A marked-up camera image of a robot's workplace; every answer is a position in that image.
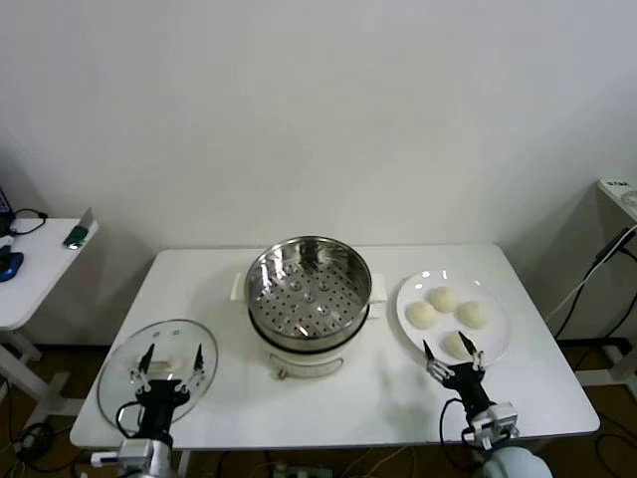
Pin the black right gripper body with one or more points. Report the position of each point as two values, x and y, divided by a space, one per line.
468 381

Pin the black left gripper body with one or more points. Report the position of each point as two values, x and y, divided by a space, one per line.
161 393

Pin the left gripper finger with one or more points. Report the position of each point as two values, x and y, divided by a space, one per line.
142 373
198 368

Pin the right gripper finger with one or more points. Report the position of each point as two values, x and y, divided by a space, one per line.
435 368
477 361

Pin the white steamed baozi bun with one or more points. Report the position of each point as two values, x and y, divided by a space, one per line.
443 300
422 315
473 314
454 344

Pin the glass pot lid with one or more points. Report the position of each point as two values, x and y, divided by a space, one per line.
159 338

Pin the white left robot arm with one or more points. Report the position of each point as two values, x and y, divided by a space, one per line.
149 458

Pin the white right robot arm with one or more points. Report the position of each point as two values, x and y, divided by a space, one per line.
512 458

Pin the perforated steel steamer basket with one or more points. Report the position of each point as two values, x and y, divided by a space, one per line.
298 299

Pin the white round plate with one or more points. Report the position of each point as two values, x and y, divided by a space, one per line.
428 289

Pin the white work table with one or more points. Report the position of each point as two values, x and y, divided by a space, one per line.
224 279

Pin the white electric cooking pot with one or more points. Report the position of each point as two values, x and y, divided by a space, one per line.
303 363

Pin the power strip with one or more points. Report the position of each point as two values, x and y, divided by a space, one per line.
298 470

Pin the white side table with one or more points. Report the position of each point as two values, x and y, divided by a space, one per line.
40 259

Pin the blue computer mouse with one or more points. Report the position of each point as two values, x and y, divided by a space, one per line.
10 266

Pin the white shelf stand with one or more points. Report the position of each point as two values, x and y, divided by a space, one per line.
617 209

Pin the clear glass dish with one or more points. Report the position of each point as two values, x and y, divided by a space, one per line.
632 197

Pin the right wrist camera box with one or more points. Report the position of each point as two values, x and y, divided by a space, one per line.
495 422

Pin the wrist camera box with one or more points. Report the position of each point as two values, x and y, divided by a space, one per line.
495 422
105 458

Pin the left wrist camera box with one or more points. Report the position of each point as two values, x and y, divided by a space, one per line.
105 458

